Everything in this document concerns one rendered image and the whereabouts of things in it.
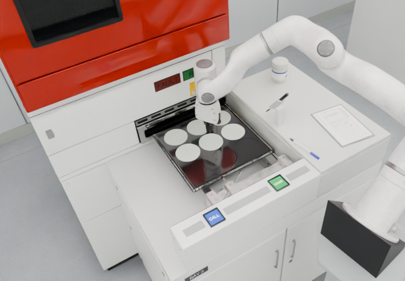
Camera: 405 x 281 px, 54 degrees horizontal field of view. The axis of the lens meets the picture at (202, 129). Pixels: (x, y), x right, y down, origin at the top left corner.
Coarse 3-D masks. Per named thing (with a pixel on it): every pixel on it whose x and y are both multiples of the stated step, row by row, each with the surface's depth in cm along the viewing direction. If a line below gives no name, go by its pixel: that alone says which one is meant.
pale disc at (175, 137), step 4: (168, 132) 169; (172, 132) 169; (176, 132) 169; (180, 132) 169; (184, 132) 169; (168, 136) 167; (172, 136) 167; (176, 136) 167; (180, 136) 167; (184, 136) 167; (168, 140) 166; (172, 140) 165; (176, 140) 165; (180, 140) 165; (184, 140) 165; (172, 144) 164; (176, 144) 164
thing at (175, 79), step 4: (176, 76) 162; (164, 80) 160; (168, 80) 161; (172, 80) 162; (176, 80) 163; (156, 84) 159; (160, 84) 160; (164, 84) 161; (168, 84) 162; (172, 84) 164; (156, 88) 160; (160, 88) 161
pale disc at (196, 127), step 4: (196, 120) 174; (200, 120) 174; (188, 124) 172; (192, 124) 172; (196, 124) 172; (200, 124) 172; (188, 128) 170; (192, 128) 170; (196, 128) 170; (200, 128) 170; (204, 128) 169; (192, 132) 168; (196, 132) 168; (200, 132) 168; (204, 132) 168
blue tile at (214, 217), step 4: (212, 212) 130; (216, 212) 130; (208, 216) 129; (212, 216) 129; (216, 216) 128; (220, 216) 128; (208, 220) 128; (212, 220) 128; (216, 220) 127; (220, 220) 127; (212, 224) 126
